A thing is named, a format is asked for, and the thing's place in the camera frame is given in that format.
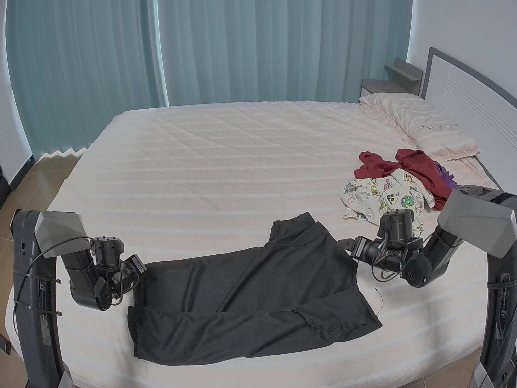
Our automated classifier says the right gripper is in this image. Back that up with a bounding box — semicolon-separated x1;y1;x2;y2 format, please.
338;236;385;264

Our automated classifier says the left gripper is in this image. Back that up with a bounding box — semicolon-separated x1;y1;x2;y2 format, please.
120;253;146;288

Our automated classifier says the black garment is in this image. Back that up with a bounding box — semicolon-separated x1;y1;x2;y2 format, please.
127;212;384;366

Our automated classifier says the bed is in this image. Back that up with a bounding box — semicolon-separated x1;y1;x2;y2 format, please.
40;47;517;388

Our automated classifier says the white printed garment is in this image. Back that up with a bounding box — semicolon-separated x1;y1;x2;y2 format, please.
338;168;435;234

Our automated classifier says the dark red garment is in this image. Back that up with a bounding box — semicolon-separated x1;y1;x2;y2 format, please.
354;148;459;212

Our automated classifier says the purple garment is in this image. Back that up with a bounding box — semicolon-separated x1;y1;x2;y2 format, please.
434;162;459;188

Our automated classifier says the cream pillow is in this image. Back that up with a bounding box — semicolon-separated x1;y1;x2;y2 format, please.
358;92;481;163

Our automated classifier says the grey bedside table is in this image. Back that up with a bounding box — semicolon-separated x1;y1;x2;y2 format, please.
360;57;424;98

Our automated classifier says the blue-green curtain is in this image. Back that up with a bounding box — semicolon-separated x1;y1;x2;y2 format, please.
6;0;170;161
155;0;414;107

